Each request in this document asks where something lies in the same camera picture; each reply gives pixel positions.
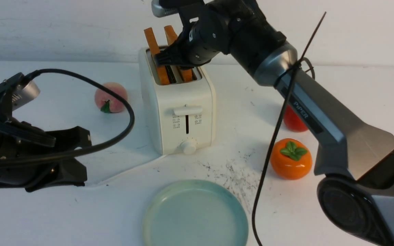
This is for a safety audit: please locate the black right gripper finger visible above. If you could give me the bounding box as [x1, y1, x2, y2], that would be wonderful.
[154, 43, 192, 67]

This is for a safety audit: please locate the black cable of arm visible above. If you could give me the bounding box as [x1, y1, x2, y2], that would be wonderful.
[251, 11, 327, 246]
[0, 69, 135, 168]

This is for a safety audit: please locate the pink peach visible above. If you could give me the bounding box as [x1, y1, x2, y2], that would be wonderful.
[94, 82, 128, 113]

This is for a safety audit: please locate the white two-slot toaster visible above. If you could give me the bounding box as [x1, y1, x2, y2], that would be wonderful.
[138, 47, 216, 155]

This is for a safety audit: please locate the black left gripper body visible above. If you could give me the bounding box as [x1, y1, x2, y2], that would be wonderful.
[0, 73, 92, 192]

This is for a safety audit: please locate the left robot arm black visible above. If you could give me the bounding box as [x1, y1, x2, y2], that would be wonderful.
[0, 73, 92, 192]

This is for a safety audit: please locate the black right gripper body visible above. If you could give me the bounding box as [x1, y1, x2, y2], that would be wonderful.
[178, 0, 239, 67]

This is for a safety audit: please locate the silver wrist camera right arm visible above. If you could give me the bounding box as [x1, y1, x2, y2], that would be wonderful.
[151, 0, 178, 18]

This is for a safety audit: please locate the white toaster power cord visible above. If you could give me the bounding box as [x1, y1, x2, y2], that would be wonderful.
[84, 154, 167, 187]

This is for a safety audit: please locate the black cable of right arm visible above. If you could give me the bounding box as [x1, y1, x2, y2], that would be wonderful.
[251, 11, 327, 246]

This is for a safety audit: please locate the right robot arm silver black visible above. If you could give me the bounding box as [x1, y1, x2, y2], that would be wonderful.
[152, 0, 394, 246]

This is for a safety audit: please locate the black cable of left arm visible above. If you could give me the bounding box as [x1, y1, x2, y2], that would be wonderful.
[0, 69, 135, 168]

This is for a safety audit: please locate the orange persimmon with green leaf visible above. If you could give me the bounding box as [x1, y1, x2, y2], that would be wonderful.
[270, 138, 313, 180]

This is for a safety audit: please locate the pale green round plate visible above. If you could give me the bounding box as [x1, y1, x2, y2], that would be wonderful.
[142, 179, 249, 246]

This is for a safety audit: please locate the red apple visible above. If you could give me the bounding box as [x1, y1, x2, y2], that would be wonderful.
[283, 105, 308, 133]

